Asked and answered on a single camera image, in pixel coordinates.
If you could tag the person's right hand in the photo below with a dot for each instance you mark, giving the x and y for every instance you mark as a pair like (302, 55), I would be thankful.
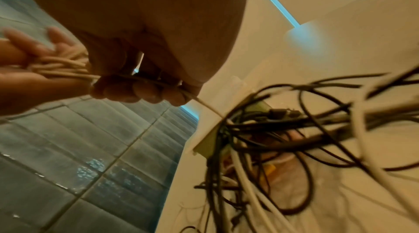
(147, 7)

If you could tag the person's left hand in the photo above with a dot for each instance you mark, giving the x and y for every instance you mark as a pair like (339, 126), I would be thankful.
(19, 89)

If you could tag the white table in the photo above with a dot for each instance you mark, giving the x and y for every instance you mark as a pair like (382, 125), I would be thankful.
(186, 164)

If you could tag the white plastic pouch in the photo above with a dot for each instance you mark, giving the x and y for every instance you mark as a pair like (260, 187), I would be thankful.
(209, 146)

